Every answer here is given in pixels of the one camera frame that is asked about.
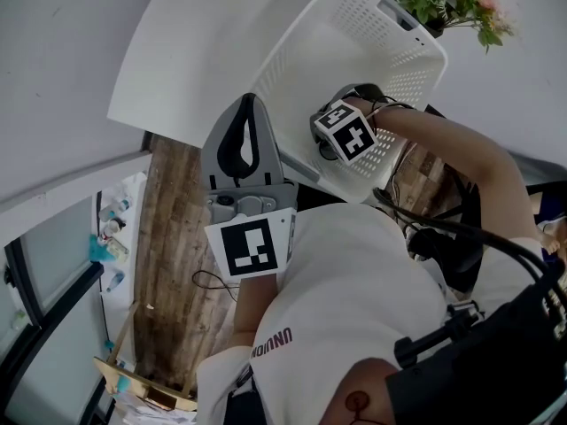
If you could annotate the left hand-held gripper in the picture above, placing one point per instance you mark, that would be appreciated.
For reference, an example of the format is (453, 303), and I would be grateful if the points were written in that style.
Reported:
(250, 246)

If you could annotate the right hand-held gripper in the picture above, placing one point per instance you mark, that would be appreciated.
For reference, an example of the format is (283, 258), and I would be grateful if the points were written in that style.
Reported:
(350, 137)

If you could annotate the white perforated plastic basket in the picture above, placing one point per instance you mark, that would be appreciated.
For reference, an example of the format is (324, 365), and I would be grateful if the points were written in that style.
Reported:
(328, 56)

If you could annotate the person's left forearm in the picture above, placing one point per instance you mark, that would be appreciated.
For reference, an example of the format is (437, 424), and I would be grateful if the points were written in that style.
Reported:
(252, 312)

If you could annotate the person's right forearm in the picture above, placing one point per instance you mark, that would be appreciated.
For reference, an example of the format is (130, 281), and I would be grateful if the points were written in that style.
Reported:
(460, 149)

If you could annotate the person's black trousers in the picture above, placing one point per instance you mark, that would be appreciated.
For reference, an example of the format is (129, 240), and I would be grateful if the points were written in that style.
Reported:
(314, 197)

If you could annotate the white window sill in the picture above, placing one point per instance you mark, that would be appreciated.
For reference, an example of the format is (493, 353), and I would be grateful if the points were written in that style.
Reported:
(137, 219)

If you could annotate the clear plastic bottle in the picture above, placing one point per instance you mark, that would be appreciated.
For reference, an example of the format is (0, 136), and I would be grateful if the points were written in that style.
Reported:
(113, 208)

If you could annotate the white bottle with dark cap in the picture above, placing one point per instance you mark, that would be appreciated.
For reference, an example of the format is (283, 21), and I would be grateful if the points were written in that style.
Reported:
(114, 227)

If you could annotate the person's white shirt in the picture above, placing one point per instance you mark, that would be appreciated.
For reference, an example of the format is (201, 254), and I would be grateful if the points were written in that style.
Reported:
(354, 272)

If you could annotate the pale flat packet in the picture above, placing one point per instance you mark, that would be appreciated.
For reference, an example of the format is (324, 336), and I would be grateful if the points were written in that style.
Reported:
(118, 249)

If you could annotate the teal cloth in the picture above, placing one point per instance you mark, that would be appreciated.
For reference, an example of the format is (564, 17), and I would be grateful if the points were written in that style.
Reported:
(97, 251)

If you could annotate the blue plastic bottle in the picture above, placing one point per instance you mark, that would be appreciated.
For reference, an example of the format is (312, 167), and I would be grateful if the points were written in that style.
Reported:
(116, 281)

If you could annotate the wooden stool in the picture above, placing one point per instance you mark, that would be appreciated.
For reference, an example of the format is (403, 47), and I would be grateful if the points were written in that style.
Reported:
(133, 376)

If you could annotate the person's bare chest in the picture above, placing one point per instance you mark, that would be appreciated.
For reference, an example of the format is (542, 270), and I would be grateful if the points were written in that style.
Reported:
(367, 388)

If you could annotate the pile of white papers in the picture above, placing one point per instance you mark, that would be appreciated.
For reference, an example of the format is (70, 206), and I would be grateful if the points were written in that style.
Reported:
(150, 414)

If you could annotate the black backpack device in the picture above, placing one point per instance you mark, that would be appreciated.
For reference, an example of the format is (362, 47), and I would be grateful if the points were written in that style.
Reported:
(487, 370)

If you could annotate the black window frame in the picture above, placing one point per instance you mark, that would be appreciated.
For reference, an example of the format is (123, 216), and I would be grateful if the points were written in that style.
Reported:
(22, 277)

